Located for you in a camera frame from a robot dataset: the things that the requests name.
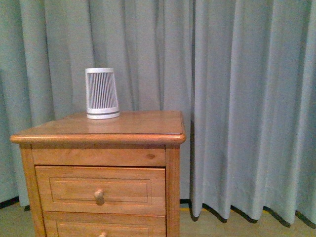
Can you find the wooden drawer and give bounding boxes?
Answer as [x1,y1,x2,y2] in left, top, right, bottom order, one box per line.
[36,166,166,216]
[44,212,166,237]

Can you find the white slatted air purifier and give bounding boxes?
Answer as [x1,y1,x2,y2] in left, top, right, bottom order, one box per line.
[85,68,120,119]

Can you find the wooden nightstand cabinet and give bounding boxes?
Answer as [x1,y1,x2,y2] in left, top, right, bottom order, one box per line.
[10,111,186,237]

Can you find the grey-green curtain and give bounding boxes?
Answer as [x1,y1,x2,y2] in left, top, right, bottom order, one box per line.
[0,0,316,223]

